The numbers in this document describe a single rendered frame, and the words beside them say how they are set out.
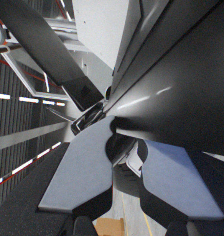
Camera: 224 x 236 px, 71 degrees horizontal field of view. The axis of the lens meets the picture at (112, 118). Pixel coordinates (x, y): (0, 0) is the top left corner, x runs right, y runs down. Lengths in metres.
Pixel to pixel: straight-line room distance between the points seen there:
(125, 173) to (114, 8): 0.44
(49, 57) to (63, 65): 0.03
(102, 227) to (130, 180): 7.73
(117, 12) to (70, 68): 0.21
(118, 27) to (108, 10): 0.05
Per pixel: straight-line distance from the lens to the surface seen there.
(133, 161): 0.31
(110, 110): 0.17
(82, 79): 0.35
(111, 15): 0.52
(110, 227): 8.25
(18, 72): 1.62
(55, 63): 0.34
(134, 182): 0.50
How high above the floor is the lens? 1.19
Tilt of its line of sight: 1 degrees down
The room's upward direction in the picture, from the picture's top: 83 degrees counter-clockwise
